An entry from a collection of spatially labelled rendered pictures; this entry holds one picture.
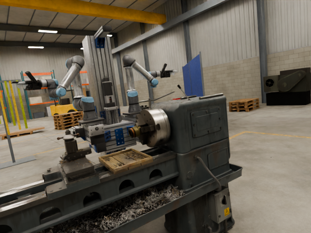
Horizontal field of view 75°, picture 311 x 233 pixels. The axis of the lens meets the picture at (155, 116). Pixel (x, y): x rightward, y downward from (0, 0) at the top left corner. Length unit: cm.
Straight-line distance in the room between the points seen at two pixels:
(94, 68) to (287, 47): 1032
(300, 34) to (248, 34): 242
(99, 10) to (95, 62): 1108
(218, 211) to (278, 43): 1056
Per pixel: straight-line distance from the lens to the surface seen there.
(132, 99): 225
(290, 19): 1188
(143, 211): 152
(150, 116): 156
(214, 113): 181
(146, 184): 157
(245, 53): 1254
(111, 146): 218
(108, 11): 1364
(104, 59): 238
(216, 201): 194
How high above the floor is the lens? 138
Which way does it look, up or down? 8 degrees down
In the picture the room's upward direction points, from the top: 7 degrees counter-clockwise
